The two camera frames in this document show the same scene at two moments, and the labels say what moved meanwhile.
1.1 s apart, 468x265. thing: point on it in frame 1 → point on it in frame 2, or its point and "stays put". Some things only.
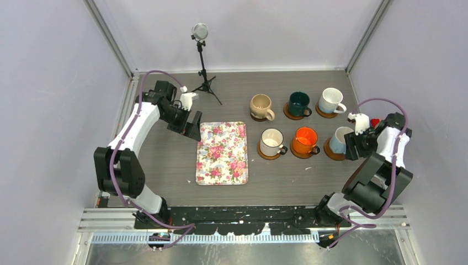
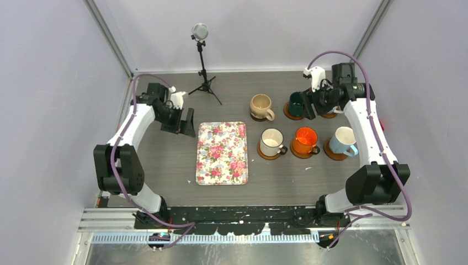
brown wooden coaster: (286, 111) stays put
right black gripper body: (366, 143) → (324, 100)
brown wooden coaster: (265, 157) stays put
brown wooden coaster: (324, 114) stays put
